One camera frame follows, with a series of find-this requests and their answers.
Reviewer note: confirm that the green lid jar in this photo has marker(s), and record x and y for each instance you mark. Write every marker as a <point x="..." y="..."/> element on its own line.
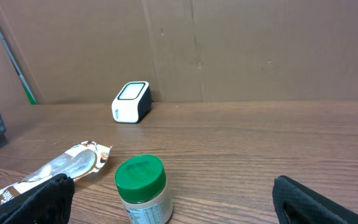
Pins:
<point x="142" y="185"/>

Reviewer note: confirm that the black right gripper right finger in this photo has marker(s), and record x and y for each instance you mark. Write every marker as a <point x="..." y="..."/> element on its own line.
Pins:
<point x="296" y="203"/>

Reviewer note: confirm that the brown white snack pouch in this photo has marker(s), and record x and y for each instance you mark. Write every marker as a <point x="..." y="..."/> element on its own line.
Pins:
<point x="80" y="160"/>

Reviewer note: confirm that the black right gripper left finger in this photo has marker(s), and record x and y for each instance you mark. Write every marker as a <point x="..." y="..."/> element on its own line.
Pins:
<point x="46" y="201"/>

